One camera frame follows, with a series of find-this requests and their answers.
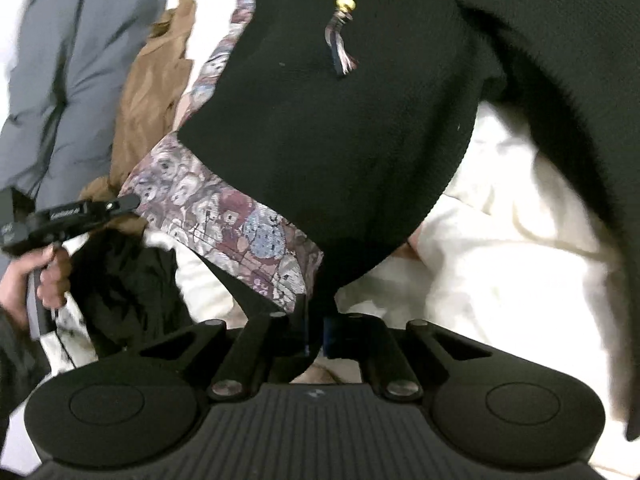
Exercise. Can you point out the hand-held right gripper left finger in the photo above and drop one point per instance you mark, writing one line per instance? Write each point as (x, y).
(305, 325)

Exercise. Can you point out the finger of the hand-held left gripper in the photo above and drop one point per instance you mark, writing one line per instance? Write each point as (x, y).
(122, 203)

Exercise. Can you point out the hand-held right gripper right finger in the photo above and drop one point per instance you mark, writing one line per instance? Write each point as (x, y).
(330, 335)

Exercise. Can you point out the black sweater with patterned trim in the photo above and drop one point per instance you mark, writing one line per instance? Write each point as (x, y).
(325, 135)

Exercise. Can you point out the person's left hand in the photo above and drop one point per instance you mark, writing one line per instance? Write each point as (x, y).
(50, 285)

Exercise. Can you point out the black crumpled garment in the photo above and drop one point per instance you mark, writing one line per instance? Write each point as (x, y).
(120, 290)

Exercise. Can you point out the brown cloth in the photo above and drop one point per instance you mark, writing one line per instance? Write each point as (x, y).
(145, 110)

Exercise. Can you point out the white fuzzy blanket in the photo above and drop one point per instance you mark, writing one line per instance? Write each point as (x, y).
(70, 332)

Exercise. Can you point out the grey cushion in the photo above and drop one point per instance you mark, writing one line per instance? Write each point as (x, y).
(65, 60)

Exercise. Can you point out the printed bear bed sheet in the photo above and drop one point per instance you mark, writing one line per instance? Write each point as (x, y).
(500, 260)

